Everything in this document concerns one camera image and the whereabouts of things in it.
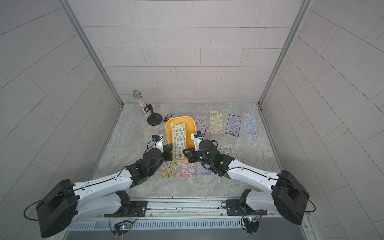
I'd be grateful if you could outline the red blue sticker sheet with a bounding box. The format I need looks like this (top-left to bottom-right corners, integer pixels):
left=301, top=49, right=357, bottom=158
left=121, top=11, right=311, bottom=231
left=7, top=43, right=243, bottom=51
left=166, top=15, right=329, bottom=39
left=180, top=161, right=197, bottom=178

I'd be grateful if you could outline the blue puffy sticker sheet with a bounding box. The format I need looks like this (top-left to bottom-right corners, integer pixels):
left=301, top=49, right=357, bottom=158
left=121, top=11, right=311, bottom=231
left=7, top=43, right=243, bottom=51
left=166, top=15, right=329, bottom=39
left=201, top=166, right=214, bottom=176

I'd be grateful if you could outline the white green sticker sheet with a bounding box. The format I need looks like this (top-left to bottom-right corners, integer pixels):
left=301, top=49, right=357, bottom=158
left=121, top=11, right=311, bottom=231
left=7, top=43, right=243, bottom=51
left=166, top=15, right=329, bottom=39
left=218, top=144, right=234, bottom=157

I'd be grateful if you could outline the panda sticker sheet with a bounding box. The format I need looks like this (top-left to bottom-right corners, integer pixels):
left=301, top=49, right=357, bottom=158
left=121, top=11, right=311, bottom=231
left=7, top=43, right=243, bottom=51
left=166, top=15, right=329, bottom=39
left=160, top=161, right=178, bottom=178

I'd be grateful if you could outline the green dinosaur sticker sheet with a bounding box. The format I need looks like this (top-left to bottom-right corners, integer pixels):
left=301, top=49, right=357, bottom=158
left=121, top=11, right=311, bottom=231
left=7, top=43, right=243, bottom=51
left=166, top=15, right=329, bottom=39
left=172, top=123, right=187, bottom=160

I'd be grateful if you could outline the yellow storage box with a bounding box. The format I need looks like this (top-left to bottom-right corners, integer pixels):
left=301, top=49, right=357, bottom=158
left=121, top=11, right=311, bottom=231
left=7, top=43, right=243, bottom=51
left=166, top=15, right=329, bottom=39
left=165, top=116, right=197, bottom=154

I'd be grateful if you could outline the pink sticker sheet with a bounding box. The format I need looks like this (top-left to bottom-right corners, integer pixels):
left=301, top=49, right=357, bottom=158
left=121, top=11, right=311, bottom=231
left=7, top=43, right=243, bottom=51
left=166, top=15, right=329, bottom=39
left=195, top=116, right=210, bottom=135

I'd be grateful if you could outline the yellow-green sticker sheet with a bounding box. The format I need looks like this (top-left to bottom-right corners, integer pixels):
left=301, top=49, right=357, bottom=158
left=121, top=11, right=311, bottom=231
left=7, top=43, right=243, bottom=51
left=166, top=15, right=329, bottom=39
left=210, top=111, right=224, bottom=135

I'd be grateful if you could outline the purple bonbon sticker sheet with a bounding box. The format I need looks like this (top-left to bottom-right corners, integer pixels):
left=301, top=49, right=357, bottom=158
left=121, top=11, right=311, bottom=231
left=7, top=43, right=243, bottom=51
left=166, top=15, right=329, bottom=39
left=226, top=114, right=241, bottom=137

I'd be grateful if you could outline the light blue sticker sheet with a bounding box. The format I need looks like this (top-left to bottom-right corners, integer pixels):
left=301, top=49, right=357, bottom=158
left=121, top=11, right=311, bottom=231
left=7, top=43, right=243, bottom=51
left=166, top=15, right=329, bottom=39
left=243, top=114, right=258, bottom=137

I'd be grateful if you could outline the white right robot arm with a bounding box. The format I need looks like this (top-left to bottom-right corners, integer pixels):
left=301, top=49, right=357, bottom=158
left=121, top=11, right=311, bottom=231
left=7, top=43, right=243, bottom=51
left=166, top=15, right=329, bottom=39
left=183, top=140, right=310, bottom=225

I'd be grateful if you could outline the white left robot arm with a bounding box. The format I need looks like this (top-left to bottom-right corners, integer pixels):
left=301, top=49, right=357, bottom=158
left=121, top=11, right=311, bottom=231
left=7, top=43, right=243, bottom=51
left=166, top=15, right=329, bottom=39
left=36, top=144, right=173, bottom=238

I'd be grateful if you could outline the black microphone stand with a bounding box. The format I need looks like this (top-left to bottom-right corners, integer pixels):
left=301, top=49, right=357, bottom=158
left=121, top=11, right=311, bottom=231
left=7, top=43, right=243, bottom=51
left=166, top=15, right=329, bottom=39
left=146, top=104, right=163, bottom=126

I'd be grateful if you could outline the rhinestone microphone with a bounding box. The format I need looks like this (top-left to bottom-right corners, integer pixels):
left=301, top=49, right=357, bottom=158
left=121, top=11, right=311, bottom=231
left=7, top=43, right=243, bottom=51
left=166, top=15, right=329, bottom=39
left=132, top=90, right=152, bottom=117

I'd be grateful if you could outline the left circuit board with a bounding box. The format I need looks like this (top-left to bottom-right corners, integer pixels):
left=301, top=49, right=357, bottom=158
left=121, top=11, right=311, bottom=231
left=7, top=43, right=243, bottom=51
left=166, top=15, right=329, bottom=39
left=113, top=221, right=135, bottom=231

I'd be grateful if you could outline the circuit board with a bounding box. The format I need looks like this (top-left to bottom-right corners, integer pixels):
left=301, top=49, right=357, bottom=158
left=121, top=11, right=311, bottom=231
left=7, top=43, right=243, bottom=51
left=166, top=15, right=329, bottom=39
left=113, top=221, right=135, bottom=231
left=242, top=217, right=260, bottom=229

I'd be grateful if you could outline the right circuit board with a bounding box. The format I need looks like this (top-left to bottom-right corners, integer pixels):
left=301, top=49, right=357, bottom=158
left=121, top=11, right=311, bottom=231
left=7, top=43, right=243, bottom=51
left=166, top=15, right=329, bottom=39
left=242, top=217, right=260, bottom=229

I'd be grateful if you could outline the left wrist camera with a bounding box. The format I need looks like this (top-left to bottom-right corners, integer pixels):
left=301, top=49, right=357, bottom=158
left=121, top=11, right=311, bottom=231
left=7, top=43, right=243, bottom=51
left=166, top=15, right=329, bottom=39
left=151, top=135, right=164, bottom=153

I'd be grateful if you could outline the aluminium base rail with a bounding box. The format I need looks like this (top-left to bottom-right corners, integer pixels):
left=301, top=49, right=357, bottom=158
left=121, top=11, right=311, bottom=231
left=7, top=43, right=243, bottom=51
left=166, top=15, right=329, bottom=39
left=110, top=196, right=310, bottom=220

